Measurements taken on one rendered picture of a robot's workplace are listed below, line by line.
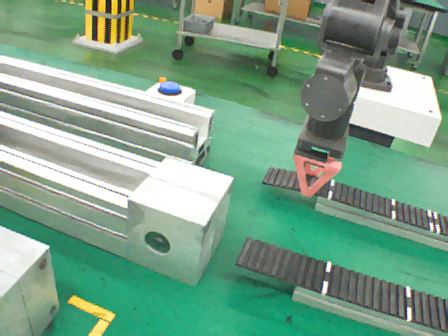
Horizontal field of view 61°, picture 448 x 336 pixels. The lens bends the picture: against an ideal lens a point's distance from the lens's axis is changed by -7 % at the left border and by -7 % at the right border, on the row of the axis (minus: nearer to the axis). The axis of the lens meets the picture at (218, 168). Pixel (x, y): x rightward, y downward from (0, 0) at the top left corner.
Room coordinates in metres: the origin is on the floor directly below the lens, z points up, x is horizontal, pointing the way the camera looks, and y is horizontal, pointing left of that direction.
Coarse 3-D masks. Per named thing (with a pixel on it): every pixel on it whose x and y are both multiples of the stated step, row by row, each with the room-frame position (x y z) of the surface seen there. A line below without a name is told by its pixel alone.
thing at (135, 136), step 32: (0, 64) 0.70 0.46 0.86; (32, 64) 0.70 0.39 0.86; (0, 96) 0.61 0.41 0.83; (32, 96) 0.60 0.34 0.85; (64, 96) 0.58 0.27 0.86; (96, 96) 0.64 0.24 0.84; (128, 96) 0.63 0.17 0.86; (160, 96) 0.64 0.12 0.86; (64, 128) 0.58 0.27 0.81; (96, 128) 0.56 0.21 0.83; (128, 128) 0.55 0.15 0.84; (160, 128) 0.53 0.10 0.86; (192, 128) 0.54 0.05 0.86; (160, 160) 0.53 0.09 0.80; (192, 160) 0.53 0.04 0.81
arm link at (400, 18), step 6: (390, 0) 0.88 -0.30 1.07; (396, 0) 0.88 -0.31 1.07; (390, 6) 0.88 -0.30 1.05; (396, 6) 0.88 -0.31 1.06; (390, 12) 0.88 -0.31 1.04; (396, 12) 0.88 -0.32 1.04; (402, 12) 0.90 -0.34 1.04; (390, 18) 0.89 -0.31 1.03; (396, 18) 0.89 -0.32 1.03; (402, 18) 0.88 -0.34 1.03; (396, 24) 0.89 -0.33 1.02; (402, 24) 0.88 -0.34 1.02; (396, 30) 0.89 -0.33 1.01; (402, 30) 0.88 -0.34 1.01; (396, 36) 0.88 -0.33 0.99; (396, 42) 0.88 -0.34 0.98; (390, 48) 0.89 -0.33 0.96; (396, 48) 0.88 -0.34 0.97
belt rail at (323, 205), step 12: (324, 204) 0.50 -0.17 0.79; (336, 204) 0.49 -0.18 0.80; (336, 216) 0.49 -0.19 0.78; (348, 216) 0.49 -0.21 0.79; (360, 216) 0.49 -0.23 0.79; (372, 216) 0.48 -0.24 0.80; (384, 228) 0.47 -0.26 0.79; (396, 228) 0.47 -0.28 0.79; (408, 228) 0.46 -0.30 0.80; (420, 228) 0.46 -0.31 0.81; (420, 240) 0.46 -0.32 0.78; (432, 240) 0.45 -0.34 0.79; (444, 240) 0.45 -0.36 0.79
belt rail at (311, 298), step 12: (300, 288) 0.31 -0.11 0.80; (300, 300) 0.31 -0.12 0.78; (312, 300) 0.31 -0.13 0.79; (324, 300) 0.31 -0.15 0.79; (336, 300) 0.30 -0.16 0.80; (336, 312) 0.30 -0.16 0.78; (348, 312) 0.30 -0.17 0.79; (360, 312) 0.30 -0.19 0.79; (372, 312) 0.29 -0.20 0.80; (372, 324) 0.29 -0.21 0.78; (384, 324) 0.29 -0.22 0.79; (396, 324) 0.29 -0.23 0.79; (408, 324) 0.28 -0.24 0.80
